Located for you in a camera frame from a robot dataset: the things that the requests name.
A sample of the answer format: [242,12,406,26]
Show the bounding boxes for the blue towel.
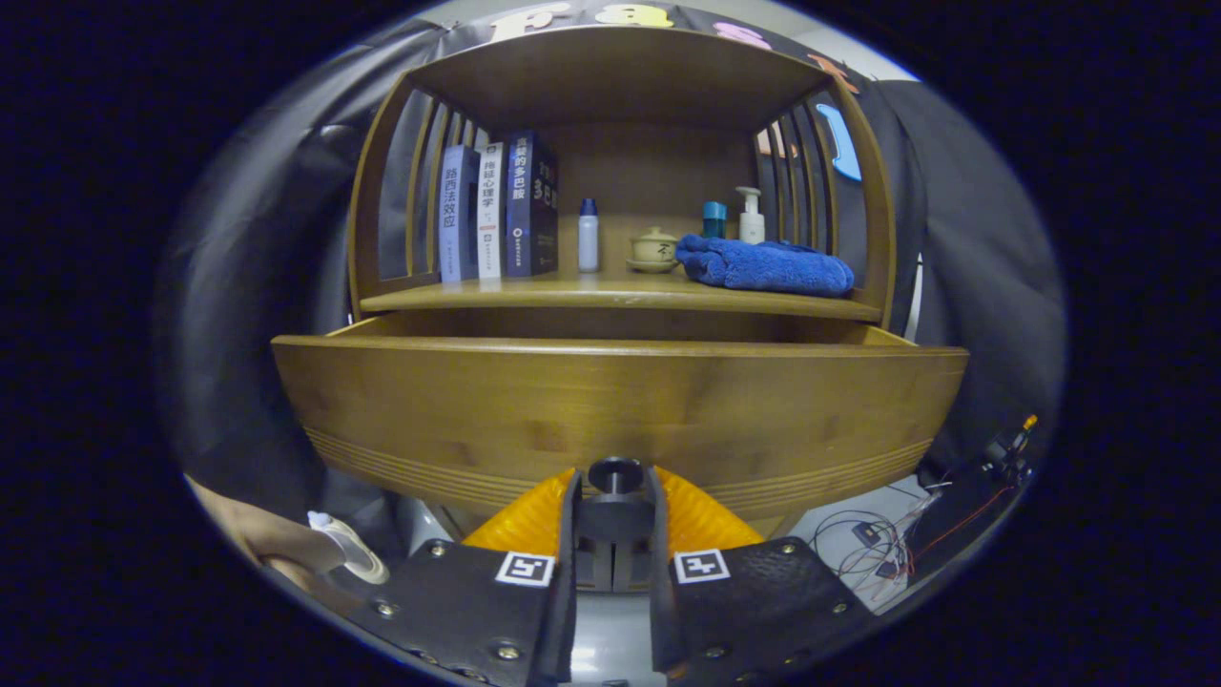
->
[675,235,856,298]

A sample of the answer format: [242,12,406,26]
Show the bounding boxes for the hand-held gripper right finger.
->
[647,465,874,683]

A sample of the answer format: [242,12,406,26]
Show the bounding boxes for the white pump bottle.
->
[735,186,766,245]

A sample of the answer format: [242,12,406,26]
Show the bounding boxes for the wooden countertop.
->
[359,272,883,323]

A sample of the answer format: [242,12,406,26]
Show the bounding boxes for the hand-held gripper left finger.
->
[348,466,583,687]

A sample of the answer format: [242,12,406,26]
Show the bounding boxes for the person's leg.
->
[186,475,349,588]

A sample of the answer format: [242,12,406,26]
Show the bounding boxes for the wooden drawer with black knob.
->
[272,313,969,540]

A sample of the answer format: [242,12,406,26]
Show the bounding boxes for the white book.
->
[475,141,507,281]

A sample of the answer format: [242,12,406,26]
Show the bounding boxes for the black device with orange tip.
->
[983,415,1041,488]

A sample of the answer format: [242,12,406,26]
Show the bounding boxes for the dark navy book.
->
[504,131,560,279]

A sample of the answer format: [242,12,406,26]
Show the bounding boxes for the light blue book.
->
[439,145,481,283]

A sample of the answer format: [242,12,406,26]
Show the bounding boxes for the wooden cabinet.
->
[272,24,969,593]

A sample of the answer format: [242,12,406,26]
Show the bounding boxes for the white bottle with blue cap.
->
[577,198,601,274]

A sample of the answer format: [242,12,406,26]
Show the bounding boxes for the cream lidded tea cup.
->
[627,226,680,275]

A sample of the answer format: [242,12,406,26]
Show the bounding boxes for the tangle of thin cables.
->
[811,482,955,597]

